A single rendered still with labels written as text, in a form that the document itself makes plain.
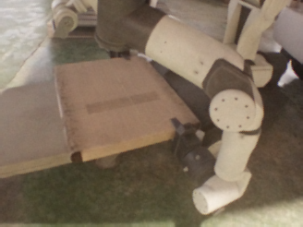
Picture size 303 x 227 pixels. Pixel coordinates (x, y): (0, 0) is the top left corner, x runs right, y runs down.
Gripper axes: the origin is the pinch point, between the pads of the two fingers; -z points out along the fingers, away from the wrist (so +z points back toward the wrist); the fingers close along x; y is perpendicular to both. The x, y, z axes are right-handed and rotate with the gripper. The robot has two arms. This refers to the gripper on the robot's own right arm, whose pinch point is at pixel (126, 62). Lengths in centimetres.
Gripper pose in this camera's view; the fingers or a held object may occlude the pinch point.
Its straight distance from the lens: 100.4
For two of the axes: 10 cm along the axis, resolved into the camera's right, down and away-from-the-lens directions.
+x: -1.2, 7.8, 6.2
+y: -9.0, 1.7, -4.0
